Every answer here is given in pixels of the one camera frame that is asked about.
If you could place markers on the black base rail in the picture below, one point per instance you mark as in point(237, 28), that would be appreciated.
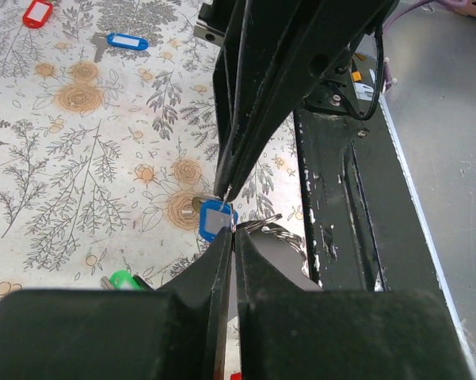
point(361, 225)

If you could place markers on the blue key tag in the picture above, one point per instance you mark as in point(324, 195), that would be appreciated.
point(214, 214)
point(102, 41)

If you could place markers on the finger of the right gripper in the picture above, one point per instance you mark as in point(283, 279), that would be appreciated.
point(329, 32)
point(254, 64)

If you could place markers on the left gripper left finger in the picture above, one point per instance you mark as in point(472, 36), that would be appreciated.
point(175, 332)

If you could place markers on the green key tag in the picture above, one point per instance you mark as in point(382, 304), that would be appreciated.
point(121, 281)

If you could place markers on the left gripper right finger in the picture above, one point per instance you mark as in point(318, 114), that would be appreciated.
point(289, 333)

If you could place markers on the red key tag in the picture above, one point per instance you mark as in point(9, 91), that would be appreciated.
point(37, 14)

